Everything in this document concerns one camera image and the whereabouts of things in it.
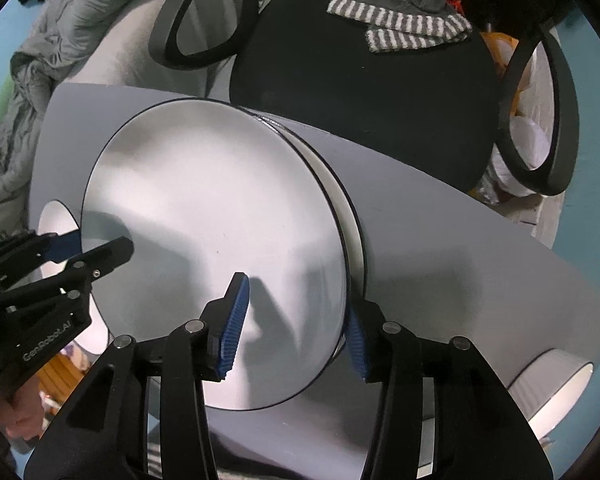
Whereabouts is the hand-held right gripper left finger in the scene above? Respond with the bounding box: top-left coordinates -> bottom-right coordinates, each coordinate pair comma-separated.
22,271 -> 252,480

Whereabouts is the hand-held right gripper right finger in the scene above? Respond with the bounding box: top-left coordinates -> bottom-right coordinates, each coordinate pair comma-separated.
342,300 -> 553,480

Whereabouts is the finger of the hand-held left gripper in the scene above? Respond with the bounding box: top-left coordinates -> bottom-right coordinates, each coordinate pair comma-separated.
0,236 -> 135,312
0,229 -> 83,287

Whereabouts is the white bowl black rim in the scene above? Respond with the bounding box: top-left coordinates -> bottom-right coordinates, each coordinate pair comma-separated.
505,347 -> 596,441

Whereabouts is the person's left hand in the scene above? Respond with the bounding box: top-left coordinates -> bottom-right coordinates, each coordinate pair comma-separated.
0,377 -> 44,443

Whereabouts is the grey quilted duvet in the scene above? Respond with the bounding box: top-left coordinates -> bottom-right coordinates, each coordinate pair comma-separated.
0,0 -> 176,241

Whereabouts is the bed with light grey sheet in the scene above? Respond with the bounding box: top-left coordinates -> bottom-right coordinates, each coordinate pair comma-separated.
65,0 -> 246,101

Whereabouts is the black office chair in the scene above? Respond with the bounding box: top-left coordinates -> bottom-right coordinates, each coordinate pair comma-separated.
147,0 -> 581,198

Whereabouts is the white knotted plastic bag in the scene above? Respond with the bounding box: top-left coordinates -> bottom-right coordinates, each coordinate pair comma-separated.
485,35 -> 556,201

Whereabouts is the orange plastic object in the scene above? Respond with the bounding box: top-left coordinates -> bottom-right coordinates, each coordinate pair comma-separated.
480,30 -> 523,116

